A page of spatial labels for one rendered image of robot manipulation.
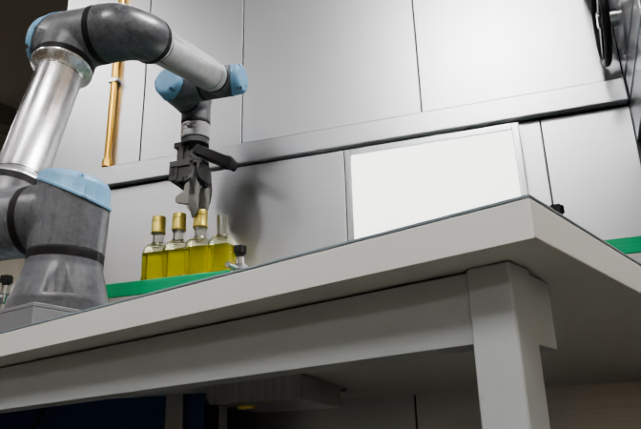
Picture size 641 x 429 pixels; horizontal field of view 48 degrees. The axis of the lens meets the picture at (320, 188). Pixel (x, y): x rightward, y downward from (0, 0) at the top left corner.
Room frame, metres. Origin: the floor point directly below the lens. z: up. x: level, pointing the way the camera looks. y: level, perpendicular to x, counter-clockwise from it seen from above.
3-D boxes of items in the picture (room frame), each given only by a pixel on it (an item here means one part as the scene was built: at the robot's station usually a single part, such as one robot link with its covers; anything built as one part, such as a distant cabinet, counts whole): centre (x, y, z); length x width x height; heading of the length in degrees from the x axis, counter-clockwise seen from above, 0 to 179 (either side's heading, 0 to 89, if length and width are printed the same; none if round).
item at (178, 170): (1.67, 0.32, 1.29); 0.09 x 0.08 x 0.12; 71
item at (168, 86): (1.56, 0.33, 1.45); 0.11 x 0.11 x 0.08; 71
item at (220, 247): (1.64, 0.24, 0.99); 0.06 x 0.06 x 0.21; 71
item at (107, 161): (1.91, 0.62, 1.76); 0.03 x 0.03 x 0.72; 72
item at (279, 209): (1.69, -0.05, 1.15); 0.90 x 0.03 x 0.34; 72
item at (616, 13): (1.37, -0.65, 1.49); 0.21 x 0.05 x 0.21; 162
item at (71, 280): (1.08, 0.40, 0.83); 0.15 x 0.15 x 0.10
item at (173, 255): (1.67, 0.35, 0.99); 0.06 x 0.06 x 0.21; 71
